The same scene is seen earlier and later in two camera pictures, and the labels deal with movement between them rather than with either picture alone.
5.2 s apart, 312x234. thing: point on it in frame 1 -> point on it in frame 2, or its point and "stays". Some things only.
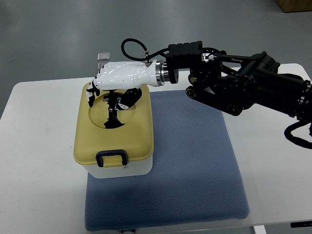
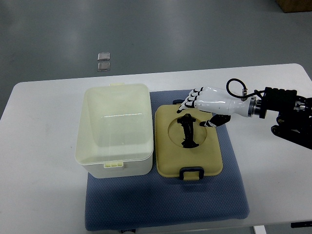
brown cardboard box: [295, 6] stays
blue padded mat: [197, 175] stays
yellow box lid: [135, 136] -> [184, 147]
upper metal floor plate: [103, 56] stays
